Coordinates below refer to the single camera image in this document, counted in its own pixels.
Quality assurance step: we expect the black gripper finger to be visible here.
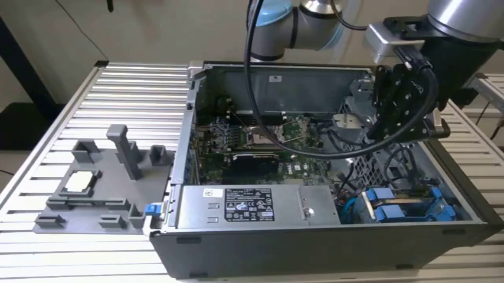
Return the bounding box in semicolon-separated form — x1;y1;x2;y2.
365;63;429;142
401;110;452;143

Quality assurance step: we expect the black disk wire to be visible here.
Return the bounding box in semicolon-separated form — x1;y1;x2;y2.
383;144;419;197

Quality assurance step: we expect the hard disk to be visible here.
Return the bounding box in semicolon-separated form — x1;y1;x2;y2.
364;186;447;208

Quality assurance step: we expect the perforated metal disk bay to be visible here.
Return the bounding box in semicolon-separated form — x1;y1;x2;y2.
321;73;399;189

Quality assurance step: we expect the blue disk carrier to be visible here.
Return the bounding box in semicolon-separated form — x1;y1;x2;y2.
373;205;458;222

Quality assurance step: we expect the green motherboard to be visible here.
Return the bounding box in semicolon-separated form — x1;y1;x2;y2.
194;113;340;188

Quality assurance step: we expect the CPU socket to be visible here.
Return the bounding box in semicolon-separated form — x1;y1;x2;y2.
241;125;290;148

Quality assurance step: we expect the black graphics card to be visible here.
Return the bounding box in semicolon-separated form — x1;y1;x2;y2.
224;152;294;182

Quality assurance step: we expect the black PSU label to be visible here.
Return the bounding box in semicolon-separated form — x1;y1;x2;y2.
224;187;276;222

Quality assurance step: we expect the black open PC case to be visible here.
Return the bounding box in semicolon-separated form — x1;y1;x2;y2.
149;60;504;279

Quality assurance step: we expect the silver power supply unit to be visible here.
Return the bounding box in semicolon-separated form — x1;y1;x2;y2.
175;185;340;229

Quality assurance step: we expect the gray plastic parts rack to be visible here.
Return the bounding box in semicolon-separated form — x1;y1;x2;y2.
34;123;177;235

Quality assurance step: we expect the silver CPU chip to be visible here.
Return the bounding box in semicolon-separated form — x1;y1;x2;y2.
65;171;95;191

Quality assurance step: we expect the silver metal bracket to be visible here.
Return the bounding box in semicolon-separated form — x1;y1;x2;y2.
332;113;373;131

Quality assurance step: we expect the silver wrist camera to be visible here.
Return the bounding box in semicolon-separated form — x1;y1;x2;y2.
363;22;427;64

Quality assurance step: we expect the thin black camera cable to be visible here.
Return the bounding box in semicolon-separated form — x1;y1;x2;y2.
331;0;371;31

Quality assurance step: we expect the thin black wire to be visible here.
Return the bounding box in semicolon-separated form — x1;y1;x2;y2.
337;157;357;194

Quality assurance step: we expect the blue data wire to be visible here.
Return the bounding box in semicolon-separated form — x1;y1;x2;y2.
341;196;359;221

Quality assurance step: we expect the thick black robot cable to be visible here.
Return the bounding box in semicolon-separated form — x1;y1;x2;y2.
242;0;440;159

